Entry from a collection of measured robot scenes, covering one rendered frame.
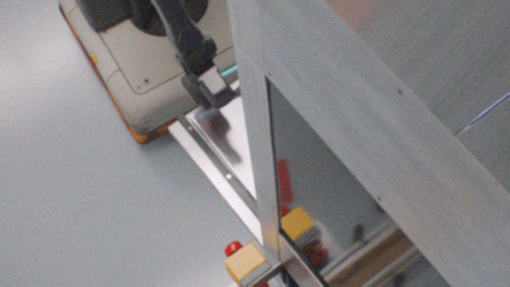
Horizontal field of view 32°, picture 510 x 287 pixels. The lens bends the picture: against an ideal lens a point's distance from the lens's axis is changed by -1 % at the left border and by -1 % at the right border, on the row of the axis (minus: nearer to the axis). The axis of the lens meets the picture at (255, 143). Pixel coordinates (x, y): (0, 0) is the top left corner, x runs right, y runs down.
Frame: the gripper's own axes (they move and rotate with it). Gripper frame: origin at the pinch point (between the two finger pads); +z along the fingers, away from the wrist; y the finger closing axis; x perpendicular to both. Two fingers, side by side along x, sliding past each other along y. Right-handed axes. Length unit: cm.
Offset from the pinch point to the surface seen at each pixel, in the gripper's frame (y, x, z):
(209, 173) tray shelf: 13.7, -9.6, 2.5
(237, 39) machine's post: 39, -12, -92
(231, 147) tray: 11.8, -1.7, 2.2
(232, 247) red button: 35.8, -17.7, -11.1
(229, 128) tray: 7.4, 0.8, 2.2
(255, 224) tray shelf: 30.3, -8.5, 2.4
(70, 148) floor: -59, -28, 91
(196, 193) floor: -18, -3, 91
